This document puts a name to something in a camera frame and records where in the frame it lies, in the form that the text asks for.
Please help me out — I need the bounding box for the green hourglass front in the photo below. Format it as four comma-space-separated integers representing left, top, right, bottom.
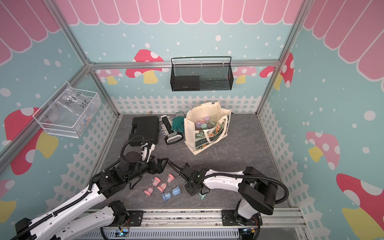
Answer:
199, 194, 207, 200

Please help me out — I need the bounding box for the clear acrylic wall bin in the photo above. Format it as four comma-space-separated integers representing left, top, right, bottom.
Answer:
33, 83, 102, 139

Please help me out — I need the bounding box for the black box in basket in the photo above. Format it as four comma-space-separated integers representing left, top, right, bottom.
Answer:
171, 76, 200, 92

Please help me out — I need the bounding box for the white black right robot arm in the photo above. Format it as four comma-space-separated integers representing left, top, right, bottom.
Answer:
168, 162, 290, 226

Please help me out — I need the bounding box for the black plastic tool case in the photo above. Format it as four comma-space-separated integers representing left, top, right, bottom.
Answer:
129, 115, 159, 145

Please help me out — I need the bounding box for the cream floral canvas tote bag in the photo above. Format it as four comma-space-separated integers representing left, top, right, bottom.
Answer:
184, 102, 232, 155

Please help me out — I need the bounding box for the pink hourglass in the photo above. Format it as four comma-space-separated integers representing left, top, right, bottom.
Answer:
152, 174, 175, 187
144, 183, 167, 196

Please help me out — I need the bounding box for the purple hourglass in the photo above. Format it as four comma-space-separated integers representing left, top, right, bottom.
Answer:
203, 116, 211, 123

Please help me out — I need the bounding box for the green work glove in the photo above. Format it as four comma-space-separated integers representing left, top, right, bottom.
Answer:
172, 112, 185, 133

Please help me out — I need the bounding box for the green hourglass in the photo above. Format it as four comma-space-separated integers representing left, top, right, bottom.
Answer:
199, 194, 207, 200
200, 123, 212, 130

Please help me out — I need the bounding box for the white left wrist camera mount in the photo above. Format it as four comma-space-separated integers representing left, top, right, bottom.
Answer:
141, 142, 156, 163

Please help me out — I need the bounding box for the black wire mesh basket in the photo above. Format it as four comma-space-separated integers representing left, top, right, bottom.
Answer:
170, 56, 234, 91

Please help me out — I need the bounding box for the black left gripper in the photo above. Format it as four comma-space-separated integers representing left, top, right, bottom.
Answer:
125, 154, 169, 184

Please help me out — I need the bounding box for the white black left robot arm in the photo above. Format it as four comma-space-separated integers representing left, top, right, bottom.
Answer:
13, 136, 169, 240

